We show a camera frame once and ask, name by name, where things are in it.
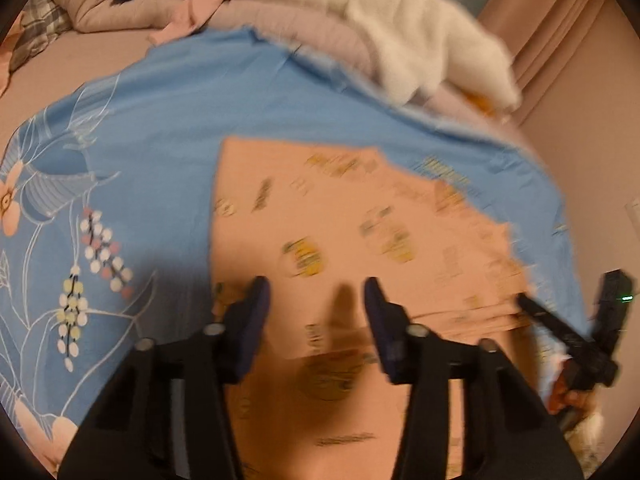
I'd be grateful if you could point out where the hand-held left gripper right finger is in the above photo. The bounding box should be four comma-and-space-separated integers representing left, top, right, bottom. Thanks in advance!
364, 276, 586, 480

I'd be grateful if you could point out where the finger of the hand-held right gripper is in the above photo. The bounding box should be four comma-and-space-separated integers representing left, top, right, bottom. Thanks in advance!
516, 293, 593, 358

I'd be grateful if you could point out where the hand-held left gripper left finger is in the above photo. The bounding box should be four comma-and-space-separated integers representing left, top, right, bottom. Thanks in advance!
57, 276, 273, 480

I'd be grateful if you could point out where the orange cartoon print garment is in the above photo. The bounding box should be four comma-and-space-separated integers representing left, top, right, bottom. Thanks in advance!
207, 136, 538, 480

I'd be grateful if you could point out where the person's right hand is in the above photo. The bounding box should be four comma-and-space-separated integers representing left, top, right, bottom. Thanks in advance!
547, 374, 597, 415

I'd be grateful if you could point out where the blue floral bed sheet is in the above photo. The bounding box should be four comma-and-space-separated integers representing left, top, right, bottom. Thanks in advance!
0, 27, 588, 480

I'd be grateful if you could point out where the mauve quilt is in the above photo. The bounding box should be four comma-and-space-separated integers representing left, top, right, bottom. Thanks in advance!
197, 0, 516, 133

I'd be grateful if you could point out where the pink curtain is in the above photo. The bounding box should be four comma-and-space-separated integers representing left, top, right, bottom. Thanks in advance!
477, 0, 617, 127

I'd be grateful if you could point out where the white goose plush toy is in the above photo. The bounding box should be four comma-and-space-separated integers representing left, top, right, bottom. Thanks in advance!
197, 0, 523, 113

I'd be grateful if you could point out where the light pink garment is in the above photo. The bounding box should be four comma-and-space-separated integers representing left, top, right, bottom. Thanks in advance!
147, 0, 236, 47

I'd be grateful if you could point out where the beige pillow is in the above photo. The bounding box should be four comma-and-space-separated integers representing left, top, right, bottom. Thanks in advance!
47, 0, 193, 35

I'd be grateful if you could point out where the plaid grey pillow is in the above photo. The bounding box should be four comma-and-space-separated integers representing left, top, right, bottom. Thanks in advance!
9, 0, 73, 72

